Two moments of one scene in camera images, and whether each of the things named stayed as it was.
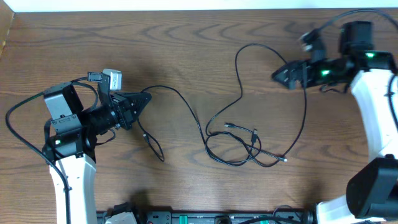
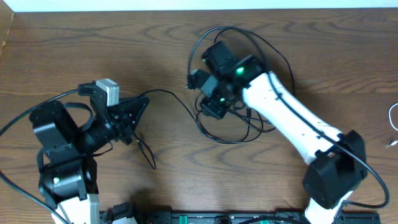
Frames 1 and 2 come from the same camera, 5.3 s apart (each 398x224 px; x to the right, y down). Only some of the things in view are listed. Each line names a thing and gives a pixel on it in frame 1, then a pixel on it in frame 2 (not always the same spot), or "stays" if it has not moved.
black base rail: (212, 217) stays
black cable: (239, 99) -> (261, 119)
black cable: (158, 150) -> (143, 147)
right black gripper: (296, 68) -> (208, 104)
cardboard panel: (6, 17) stays
